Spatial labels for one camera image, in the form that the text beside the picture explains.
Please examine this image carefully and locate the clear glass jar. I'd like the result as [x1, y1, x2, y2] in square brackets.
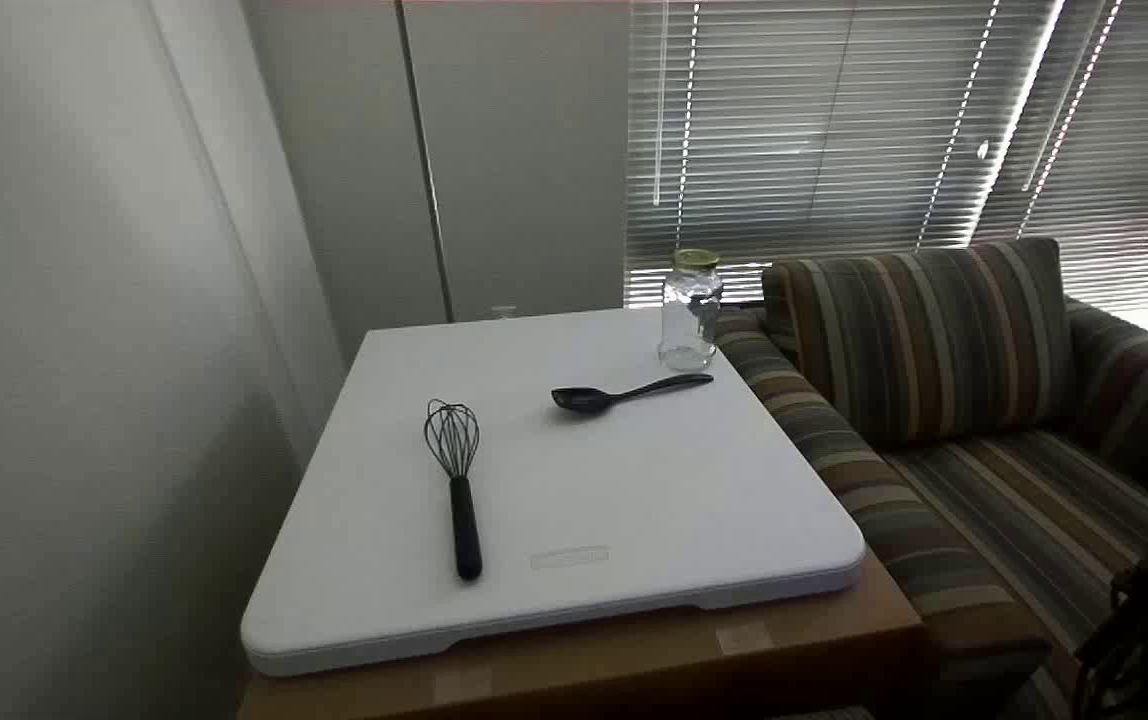
[655, 258, 723, 374]

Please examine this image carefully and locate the black plastic spoon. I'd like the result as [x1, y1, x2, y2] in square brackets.
[550, 366, 716, 420]

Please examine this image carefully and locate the white plastic table board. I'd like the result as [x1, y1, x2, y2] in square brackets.
[237, 302, 868, 678]

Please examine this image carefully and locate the grey cabinet door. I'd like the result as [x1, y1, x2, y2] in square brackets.
[239, 0, 453, 361]
[398, 0, 638, 322]

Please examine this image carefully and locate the grey window blind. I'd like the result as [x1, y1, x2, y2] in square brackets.
[623, 0, 1068, 312]
[967, 0, 1148, 345]

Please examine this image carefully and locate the striped sofa cushion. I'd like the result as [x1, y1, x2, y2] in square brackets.
[762, 234, 1076, 452]

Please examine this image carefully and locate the striped fabric sofa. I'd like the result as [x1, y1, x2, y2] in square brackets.
[708, 294, 1148, 720]

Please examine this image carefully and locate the black handled wire whisk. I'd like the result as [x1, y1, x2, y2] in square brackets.
[422, 396, 487, 584]

